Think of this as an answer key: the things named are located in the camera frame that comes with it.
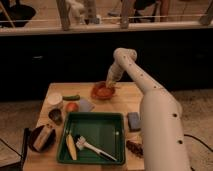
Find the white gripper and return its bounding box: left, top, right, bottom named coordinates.
left=106, top=63, right=124, bottom=85

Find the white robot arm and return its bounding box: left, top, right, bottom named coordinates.
left=106, top=48, right=191, bottom=171

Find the red bowl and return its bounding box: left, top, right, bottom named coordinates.
left=91, top=81, right=115, bottom=100

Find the blue sponge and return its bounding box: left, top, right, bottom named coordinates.
left=127, top=112, right=141, bottom=132

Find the green chili pepper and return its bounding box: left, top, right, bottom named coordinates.
left=63, top=95, right=80, bottom=101

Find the red tomato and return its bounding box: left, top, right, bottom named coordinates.
left=65, top=102, right=79, bottom=113

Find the green plastic tray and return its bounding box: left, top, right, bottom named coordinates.
left=57, top=112, right=126, bottom=165

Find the white cup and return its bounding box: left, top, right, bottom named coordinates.
left=47, top=92, right=63, bottom=107

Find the bunch of dark grapes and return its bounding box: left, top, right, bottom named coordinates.
left=126, top=140, right=143, bottom=158

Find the slice of cake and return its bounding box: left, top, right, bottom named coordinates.
left=33, top=124, right=53, bottom=151

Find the black chair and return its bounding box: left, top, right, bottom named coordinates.
left=0, top=128, right=30, bottom=171

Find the black cable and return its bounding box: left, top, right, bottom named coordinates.
left=183, top=133, right=213, bottom=154

